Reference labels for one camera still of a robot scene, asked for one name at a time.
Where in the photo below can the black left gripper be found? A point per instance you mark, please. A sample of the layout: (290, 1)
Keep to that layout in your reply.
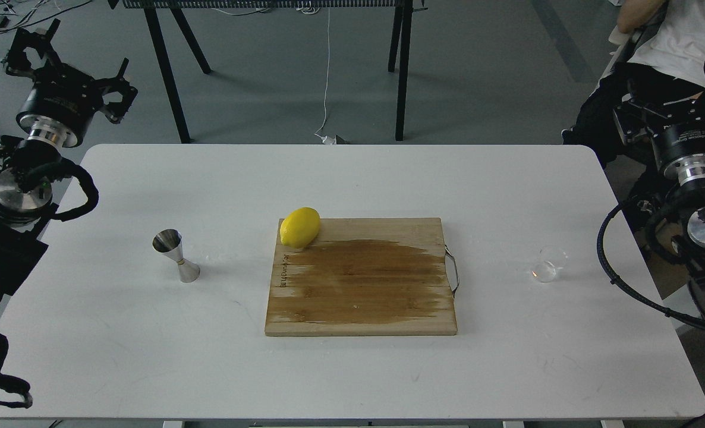
(62, 104)

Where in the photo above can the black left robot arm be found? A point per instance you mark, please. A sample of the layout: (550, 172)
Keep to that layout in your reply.
(37, 184)

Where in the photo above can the black metal frame table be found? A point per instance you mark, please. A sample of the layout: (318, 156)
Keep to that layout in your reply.
(289, 59)

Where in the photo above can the clear glass cup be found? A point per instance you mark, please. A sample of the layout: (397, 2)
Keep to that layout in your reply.
(550, 261)

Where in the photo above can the steel double jigger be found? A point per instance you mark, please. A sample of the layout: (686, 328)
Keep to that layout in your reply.
(169, 243)

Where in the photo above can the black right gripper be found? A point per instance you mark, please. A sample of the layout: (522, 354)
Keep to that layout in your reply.
(679, 147)

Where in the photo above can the wooden cutting board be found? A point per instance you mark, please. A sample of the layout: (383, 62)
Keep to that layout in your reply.
(363, 277)

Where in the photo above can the seated person white shirt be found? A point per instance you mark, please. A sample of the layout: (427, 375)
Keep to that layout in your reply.
(666, 68)

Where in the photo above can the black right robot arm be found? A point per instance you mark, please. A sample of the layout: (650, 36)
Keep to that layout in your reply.
(675, 230)

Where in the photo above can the yellow lemon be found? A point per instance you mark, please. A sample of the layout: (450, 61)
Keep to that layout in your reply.
(300, 228)

